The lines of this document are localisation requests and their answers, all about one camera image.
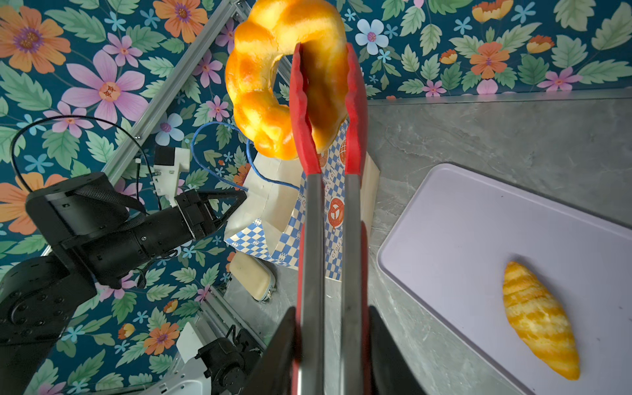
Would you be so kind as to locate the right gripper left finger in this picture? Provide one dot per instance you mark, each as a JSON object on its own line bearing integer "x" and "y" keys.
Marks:
{"x": 273, "y": 373}

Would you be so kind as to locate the ring pretzel bread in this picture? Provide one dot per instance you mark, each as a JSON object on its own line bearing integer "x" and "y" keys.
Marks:
{"x": 272, "y": 31}

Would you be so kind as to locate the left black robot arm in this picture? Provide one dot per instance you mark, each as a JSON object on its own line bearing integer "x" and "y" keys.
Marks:
{"x": 97, "y": 237}

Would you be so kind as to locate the beige long bread loaf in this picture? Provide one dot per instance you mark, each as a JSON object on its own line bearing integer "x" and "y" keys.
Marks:
{"x": 254, "y": 276}

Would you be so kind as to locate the blue checkered paper bag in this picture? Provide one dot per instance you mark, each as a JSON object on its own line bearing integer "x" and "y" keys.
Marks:
{"x": 268, "y": 224}

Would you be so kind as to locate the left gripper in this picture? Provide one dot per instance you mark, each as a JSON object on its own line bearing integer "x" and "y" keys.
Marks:
{"x": 202, "y": 212}

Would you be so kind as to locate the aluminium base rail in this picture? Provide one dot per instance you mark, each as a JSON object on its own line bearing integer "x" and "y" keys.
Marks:
{"x": 217, "y": 353}

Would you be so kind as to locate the aluminium frame profile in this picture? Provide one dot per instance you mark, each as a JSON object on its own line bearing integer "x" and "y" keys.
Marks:
{"x": 138, "y": 82}

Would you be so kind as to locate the red silicone tongs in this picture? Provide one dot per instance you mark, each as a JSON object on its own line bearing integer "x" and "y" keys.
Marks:
{"x": 309, "y": 354}

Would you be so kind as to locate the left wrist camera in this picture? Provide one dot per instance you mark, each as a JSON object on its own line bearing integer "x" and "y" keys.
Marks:
{"x": 169, "y": 163}

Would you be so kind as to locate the lilac plastic tray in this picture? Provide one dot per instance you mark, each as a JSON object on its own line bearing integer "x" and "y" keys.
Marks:
{"x": 449, "y": 250}

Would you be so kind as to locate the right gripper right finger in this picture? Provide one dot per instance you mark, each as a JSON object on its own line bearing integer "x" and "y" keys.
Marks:
{"x": 390, "y": 373}

